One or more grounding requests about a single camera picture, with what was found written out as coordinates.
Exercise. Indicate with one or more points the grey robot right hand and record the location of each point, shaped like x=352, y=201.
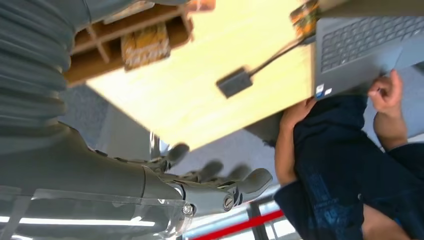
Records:
x=82, y=172

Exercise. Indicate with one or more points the person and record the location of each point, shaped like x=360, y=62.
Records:
x=338, y=172

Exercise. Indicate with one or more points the patterned card in organizer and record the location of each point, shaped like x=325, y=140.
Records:
x=145, y=46

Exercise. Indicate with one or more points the clear right wrist plate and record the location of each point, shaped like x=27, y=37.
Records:
x=99, y=215

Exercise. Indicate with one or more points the grey laptop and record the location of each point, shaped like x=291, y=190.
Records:
x=357, y=49

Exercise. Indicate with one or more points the colourful patterned item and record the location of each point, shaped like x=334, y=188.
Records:
x=304, y=16

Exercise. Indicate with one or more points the ribbed grey right arm sleeve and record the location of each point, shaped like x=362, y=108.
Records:
x=30, y=66

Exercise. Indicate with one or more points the wooden desk organizer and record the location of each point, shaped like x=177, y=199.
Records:
x=99, y=49

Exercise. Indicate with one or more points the red barrier belt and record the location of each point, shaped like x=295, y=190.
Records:
x=238, y=226

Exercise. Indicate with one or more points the black barrier post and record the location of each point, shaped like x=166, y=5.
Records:
x=258, y=222

